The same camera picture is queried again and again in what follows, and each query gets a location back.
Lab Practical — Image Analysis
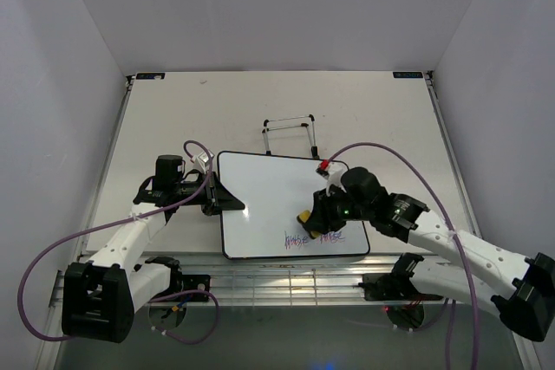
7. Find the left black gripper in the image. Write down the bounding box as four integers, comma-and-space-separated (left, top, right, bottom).
174, 170, 245, 216

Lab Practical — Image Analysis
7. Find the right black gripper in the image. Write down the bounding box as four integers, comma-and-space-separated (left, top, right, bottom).
304, 183, 373, 233

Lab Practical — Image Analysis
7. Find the yellow bone-shaped eraser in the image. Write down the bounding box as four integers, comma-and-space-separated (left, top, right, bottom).
297, 210, 321, 239

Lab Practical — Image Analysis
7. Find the white whiteboard black frame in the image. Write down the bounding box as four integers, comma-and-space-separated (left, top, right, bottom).
217, 151, 370, 260

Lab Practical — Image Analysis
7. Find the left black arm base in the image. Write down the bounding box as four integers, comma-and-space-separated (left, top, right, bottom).
153, 273, 211, 303

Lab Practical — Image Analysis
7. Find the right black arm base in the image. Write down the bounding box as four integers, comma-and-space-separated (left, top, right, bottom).
357, 272, 444, 302

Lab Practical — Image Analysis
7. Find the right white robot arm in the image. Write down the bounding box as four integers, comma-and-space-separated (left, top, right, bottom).
297, 167, 554, 342

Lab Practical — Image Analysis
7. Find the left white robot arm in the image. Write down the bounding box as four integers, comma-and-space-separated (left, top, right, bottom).
62, 152, 245, 343

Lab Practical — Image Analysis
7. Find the left blue table label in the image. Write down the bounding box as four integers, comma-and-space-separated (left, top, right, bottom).
135, 73, 166, 81

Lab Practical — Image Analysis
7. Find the blue table label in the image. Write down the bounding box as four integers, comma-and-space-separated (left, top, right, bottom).
392, 71, 423, 79
135, 73, 166, 81

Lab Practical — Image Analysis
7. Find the right blue table label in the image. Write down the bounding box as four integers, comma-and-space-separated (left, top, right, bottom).
392, 71, 423, 79

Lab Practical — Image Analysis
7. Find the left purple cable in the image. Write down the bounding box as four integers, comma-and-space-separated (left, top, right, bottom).
16, 140, 221, 344

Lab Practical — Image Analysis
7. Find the purple cable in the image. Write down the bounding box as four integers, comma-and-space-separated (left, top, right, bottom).
16, 140, 221, 344
324, 142, 480, 370

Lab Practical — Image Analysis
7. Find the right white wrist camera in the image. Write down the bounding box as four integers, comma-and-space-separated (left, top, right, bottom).
316, 159, 347, 196

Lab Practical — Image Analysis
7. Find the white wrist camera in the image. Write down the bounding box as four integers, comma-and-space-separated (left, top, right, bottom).
191, 151, 213, 174
316, 159, 347, 196

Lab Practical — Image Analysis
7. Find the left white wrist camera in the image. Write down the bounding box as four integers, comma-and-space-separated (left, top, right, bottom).
191, 151, 213, 174

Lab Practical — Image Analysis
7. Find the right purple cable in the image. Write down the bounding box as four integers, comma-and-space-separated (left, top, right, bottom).
324, 142, 480, 370

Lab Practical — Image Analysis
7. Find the metal wire board stand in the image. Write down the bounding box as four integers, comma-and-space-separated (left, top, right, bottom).
261, 114, 320, 159

